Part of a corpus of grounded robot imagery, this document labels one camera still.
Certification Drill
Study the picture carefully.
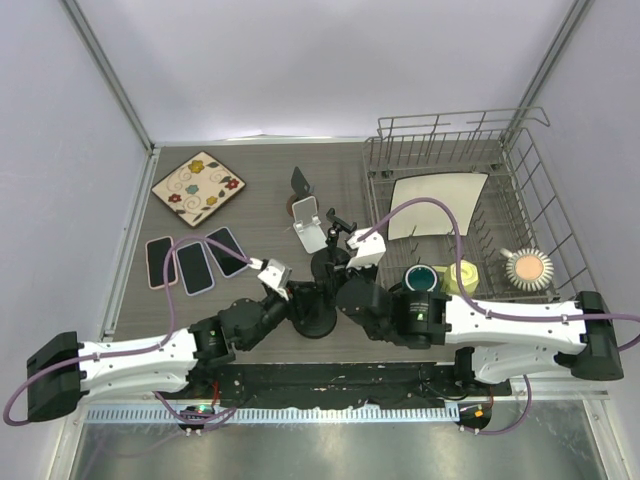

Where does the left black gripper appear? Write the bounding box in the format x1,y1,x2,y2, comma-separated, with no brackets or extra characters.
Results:
242,278,321,350

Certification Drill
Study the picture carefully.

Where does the tall black phone stand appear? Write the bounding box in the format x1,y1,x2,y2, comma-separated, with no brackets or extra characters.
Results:
291,283,337,339

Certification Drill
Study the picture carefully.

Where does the black round-base stand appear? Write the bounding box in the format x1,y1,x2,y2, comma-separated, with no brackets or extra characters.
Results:
311,208,357,289

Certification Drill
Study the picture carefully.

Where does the white folding phone stand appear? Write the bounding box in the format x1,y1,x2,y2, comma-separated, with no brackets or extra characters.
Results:
292,196,326,254

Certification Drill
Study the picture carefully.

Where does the purple-cased phone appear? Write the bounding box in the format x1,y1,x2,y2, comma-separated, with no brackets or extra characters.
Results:
206,227,248,279
176,242,215,297

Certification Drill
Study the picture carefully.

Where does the wooden-base grey phone stand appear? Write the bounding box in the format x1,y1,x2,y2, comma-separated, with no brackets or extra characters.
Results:
286,166,314,217

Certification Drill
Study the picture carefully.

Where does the pink-cased phone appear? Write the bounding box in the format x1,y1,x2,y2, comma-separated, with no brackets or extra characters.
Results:
145,236,174,290

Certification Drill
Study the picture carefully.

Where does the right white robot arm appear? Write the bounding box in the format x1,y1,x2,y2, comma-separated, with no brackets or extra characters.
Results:
336,276,624,395

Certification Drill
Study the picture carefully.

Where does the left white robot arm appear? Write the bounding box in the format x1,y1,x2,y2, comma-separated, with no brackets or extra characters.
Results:
26,282,323,423

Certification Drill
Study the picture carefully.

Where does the dark green mug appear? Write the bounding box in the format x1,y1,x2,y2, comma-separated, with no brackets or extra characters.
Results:
390,264,441,294

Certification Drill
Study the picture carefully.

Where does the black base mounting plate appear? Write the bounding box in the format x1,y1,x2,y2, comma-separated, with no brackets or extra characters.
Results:
180,362,512,410

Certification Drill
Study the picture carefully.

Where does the yellow-green mug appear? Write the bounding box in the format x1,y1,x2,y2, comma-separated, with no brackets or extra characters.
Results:
441,260,480,297

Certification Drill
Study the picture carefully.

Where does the floral square trivet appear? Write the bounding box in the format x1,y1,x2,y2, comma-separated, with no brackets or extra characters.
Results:
151,151,246,228

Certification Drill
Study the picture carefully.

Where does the white square plate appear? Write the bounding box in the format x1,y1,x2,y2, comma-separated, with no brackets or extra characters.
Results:
387,172,488,241

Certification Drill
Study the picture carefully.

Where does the ribbed cup with peach inside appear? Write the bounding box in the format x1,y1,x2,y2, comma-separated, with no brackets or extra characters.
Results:
500,248,554,292

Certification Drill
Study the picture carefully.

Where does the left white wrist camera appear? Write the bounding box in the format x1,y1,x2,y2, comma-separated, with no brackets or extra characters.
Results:
249,258,292,301

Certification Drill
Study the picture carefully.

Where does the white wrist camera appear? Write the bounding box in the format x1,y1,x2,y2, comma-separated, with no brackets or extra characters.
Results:
347,228,386,269
249,258,292,301

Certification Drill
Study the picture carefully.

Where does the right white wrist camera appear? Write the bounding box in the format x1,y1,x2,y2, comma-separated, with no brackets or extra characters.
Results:
347,228,386,269

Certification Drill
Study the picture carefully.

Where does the white slotted cable duct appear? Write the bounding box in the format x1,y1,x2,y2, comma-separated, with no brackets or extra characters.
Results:
85,403,459,425

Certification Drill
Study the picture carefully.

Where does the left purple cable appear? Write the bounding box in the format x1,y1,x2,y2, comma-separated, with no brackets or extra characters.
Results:
2,238,264,427

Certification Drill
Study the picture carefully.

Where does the grey wire dish rack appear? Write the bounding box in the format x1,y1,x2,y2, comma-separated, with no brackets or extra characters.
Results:
362,107,598,303

